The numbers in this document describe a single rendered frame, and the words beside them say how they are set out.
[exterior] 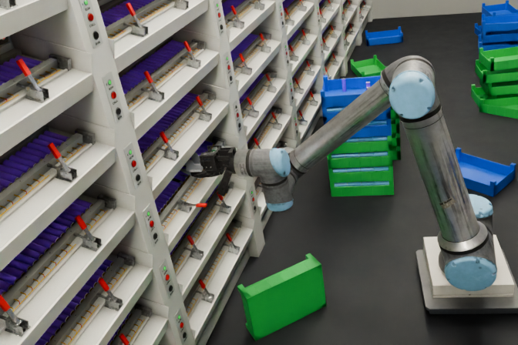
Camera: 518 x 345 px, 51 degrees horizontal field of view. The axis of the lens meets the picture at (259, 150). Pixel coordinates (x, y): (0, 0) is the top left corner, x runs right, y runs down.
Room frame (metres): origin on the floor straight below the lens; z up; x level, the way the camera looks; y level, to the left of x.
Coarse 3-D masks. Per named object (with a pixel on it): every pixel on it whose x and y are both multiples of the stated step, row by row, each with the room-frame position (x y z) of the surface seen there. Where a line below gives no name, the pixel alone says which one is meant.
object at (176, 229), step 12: (216, 132) 1.90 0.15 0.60; (228, 144) 1.88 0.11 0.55; (204, 180) 1.65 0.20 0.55; (216, 180) 1.67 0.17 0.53; (204, 192) 1.59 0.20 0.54; (180, 216) 1.45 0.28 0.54; (192, 216) 1.48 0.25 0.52; (168, 228) 1.40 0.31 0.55; (180, 228) 1.40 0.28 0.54; (168, 240) 1.34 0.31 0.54
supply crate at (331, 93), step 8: (328, 80) 2.43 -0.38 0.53; (336, 80) 2.42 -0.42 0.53; (352, 80) 2.40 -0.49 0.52; (360, 80) 2.39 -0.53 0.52; (368, 80) 2.38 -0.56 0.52; (376, 80) 2.37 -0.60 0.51; (328, 88) 2.43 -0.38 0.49; (336, 88) 2.42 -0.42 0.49; (352, 88) 2.40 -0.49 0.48; (360, 88) 2.38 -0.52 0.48; (328, 96) 2.23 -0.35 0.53; (336, 96) 2.23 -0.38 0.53; (344, 96) 2.22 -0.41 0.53; (352, 96) 2.21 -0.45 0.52; (328, 104) 2.24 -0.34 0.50; (336, 104) 2.23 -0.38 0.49; (344, 104) 2.22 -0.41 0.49
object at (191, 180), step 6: (216, 144) 1.85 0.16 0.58; (222, 144) 1.87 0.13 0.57; (192, 180) 1.61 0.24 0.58; (186, 186) 1.58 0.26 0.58; (180, 192) 1.55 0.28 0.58; (186, 192) 1.57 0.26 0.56; (192, 192) 1.57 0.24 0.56; (174, 198) 1.51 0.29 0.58; (180, 198) 1.53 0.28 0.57; (168, 204) 1.48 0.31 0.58; (174, 204) 1.48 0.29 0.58; (168, 210) 1.45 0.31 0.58; (162, 216) 1.42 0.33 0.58; (162, 222) 1.40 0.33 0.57
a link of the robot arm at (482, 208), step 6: (474, 198) 1.51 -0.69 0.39; (480, 198) 1.50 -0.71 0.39; (474, 204) 1.47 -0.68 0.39; (480, 204) 1.46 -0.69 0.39; (486, 204) 1.46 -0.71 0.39; (474, 210) 1.43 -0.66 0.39; (480, 210) 1.43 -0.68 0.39; (486, 210) 1.42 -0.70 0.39; (492, 210) 1.44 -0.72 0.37; (480, 216) 1.41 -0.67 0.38; (486, 216) 1.41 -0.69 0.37; (492, 216) 1.44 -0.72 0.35; (480, 222) 1.40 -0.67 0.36; (486, 222) 1.41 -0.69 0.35; (492, 222) 1.45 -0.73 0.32; (486, 228) 1.38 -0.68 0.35; (492, 228) 1.42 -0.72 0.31; (492, 234) 1.38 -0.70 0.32
